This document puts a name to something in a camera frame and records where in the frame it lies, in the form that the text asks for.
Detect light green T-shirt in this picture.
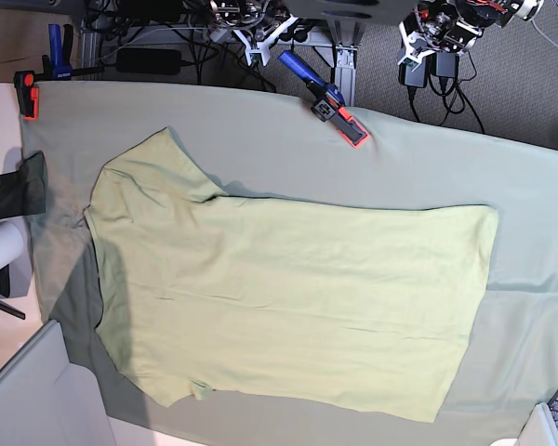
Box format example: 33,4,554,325
85,130,498,423

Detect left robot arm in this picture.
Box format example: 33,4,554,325
397,0,543,70

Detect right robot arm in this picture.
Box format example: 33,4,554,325
206,0,299,66

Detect sage green table cloth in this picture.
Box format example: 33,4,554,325
21,81,558,445

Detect blue orange bar clamp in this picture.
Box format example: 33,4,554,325
279,50,369,148

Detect black power adapter pair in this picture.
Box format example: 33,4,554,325
399,52,459,88

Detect black power brick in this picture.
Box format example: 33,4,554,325
114,47,183,75

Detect dark green cloth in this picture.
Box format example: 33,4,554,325
0,151,47,220

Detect orange black corner clamp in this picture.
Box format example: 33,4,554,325
13,24,104,121

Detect grey storage bin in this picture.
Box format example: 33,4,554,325
0,321,115,445

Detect aluminium frame post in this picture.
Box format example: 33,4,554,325
326,19,365,106

